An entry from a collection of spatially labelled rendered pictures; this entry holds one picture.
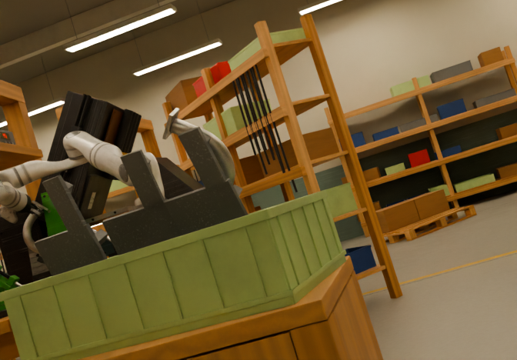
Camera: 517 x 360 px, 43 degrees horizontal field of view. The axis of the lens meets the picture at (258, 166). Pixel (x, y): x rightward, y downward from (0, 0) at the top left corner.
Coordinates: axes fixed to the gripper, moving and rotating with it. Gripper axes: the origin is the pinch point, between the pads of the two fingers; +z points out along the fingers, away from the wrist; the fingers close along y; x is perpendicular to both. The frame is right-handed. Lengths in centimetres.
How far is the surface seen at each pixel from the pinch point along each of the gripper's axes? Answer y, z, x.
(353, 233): -23, 883, -204
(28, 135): 64, 64, -27
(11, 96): 76, 52, -39
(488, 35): -70, 775, -582
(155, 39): 448, 801, -334
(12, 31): 535, 587, -180
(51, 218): -5.8, 2.9, -0.2
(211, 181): -91, -109, -27
